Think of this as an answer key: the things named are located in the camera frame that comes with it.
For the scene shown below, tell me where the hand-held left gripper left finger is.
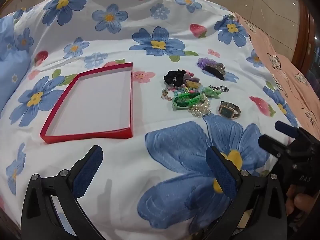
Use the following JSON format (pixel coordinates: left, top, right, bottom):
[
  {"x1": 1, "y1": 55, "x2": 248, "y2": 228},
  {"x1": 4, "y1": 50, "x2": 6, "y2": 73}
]
[{"x1": 21, "y1": 145, "x2": 104, "y2": 240}]

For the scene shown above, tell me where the pearl bracelet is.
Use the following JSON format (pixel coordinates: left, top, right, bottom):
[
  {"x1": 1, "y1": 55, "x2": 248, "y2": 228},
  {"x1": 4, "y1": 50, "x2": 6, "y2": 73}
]
[{"x1": 189, "y1": 99, "x2": 212, "y2": 117}]

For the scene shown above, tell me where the pink printed blanket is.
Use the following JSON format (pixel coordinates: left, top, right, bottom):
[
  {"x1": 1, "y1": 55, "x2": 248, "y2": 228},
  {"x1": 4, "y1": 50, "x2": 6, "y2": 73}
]
[{"x1": 235, "y1": 12, "x2": 320, "y2": 140}]

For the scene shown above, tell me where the wooden furniture edge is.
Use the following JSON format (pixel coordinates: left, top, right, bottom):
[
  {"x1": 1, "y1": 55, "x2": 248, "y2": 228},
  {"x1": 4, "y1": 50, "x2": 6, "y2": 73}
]
[{"x1": 291, "y1": 0, "x2": 320, "y2": 90}]

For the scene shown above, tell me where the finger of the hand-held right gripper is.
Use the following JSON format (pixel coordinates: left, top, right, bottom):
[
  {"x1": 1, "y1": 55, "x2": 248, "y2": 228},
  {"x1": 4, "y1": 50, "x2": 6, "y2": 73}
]
[
  {"x1": 274, "y1": 121, "x2": 300, "y2": 139},
  {"x1": 258, "y1": 134, "x2": 290, "y2": 158}
]

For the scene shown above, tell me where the green fabric bow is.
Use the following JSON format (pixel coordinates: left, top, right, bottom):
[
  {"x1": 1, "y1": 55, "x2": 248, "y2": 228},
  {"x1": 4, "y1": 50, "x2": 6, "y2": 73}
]
[{"x1": 201, "y1": 87, "x2": 222, "y2": 98}]

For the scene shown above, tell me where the black scrunchie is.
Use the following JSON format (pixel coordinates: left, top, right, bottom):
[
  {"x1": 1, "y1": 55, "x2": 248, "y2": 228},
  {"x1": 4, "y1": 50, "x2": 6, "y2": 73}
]
[{"x1": 164, "y1": 70, "x2": 187, "y2": 85}]

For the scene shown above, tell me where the floral strawberry bedsheet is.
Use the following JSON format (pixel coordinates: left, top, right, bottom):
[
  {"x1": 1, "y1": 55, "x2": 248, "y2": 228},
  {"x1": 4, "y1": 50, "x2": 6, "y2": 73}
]
[{"x1": 0, "y1": 0, "x2": 300, "y2": 232}]

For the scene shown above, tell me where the gold wristwatch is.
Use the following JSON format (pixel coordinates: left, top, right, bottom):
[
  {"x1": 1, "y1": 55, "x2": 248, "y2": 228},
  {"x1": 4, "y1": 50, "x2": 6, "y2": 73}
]
[{"x1": 218, "y1": 101, "x2": 242, "y2": 118}]

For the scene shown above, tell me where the colourful bead bracelet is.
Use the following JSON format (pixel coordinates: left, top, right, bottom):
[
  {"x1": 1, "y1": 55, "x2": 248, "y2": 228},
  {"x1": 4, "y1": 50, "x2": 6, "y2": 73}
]
[{"x1": 172, "y1": 85, "x2": 200, "y2": 93}]

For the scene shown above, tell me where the red shallow box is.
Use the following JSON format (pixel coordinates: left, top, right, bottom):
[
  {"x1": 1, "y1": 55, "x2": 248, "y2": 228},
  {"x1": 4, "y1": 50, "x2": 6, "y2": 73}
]
[{"x1": 40, "y1": 63, "x2": 134, "y2": 144}]

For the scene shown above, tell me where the light blue pillow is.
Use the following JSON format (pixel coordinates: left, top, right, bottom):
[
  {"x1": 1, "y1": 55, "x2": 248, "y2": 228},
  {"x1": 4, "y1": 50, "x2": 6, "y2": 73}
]
[{"x1": 0, "y1": 14, "x2": 34, "y2": 115}]

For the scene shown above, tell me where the green braided bracelet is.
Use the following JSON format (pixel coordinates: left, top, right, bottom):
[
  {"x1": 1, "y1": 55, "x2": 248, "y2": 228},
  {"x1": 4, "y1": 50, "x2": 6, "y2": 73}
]
[{"x1": 171, "y1": 92, "x2": 203, "y2": 110}]

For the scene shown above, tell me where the purple scrunchie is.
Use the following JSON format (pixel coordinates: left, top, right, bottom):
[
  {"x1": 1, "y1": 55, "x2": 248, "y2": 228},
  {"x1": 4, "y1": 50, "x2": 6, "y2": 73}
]
[{"x1": 197, "y1": 57, "x2": 220, "y2": 68}]

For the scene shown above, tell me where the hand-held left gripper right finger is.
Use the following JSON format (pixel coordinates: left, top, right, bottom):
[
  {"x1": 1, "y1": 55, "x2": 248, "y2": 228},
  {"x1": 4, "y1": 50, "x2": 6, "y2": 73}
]
[{"x1": 205, "y1": 145, "x2": 288, "y2": 240}]

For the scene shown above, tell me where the glitter grey hair claw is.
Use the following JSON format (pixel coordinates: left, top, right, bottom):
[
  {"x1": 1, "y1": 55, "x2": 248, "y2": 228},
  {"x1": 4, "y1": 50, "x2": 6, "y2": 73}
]
[{"x1": 205, "y1": 62, "x2": 227, "y2": 80}]

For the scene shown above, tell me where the person's right hand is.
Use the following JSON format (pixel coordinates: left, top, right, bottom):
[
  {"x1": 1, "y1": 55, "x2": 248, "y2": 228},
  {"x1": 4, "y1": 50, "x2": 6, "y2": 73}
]
[{"x1": 285, "y1": 185, "x2": 320, "y2": 218}]

